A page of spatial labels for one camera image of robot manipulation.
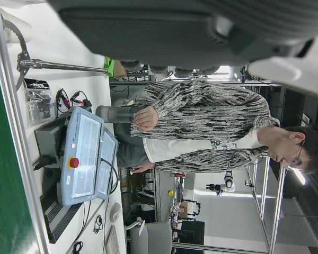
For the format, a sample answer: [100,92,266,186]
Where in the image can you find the white corrugated hose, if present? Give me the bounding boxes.
[0,10,33,43]

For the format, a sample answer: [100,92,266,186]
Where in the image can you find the teach pendant with red button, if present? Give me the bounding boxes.
[60,106,105,207]

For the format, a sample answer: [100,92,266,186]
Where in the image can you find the black earphone cable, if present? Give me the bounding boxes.
[93,214,104,234]

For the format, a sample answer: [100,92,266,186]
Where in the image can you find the aluminium conveyor rail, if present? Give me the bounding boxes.
[0,0,50,254]

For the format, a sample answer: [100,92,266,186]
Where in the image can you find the plastic bag of parts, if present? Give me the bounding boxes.
[23,78,56,126]

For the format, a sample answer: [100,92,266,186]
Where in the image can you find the person in patterned sweater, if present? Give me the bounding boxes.
[112,79,318,177]

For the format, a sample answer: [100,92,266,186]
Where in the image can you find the left robot dexterous hand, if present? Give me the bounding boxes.
[46,0,318,101]

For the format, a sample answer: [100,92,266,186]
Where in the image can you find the grey office chair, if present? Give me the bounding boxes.
[124,218,173,254]

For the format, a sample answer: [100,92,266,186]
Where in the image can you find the green conveyor belt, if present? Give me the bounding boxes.
[0,39,36,254]

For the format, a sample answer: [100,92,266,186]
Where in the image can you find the green plastic part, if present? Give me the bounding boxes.
[103,56,116,78]

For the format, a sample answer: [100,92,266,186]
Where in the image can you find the aluminium profile frame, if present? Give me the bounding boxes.
[245,156,287,254]

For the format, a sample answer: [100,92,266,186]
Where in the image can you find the metal rod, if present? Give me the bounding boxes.
[17,51,109,75]

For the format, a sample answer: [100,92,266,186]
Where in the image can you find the white computer mouse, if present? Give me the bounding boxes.
[110,202,122,222]

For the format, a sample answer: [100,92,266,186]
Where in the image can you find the grey toothed belt strap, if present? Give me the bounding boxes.
[1,18,30,89]

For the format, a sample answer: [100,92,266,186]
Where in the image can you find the teach pendant with black cable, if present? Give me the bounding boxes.
[95,126,120,201]

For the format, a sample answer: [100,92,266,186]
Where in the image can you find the black vented box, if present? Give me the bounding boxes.
[40,182,83,244]

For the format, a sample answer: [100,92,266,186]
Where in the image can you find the red black clip leads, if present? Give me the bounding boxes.
[55,88,93,110]

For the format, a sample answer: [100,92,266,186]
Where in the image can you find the white keyboard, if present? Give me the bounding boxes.
[104,224,121,254]

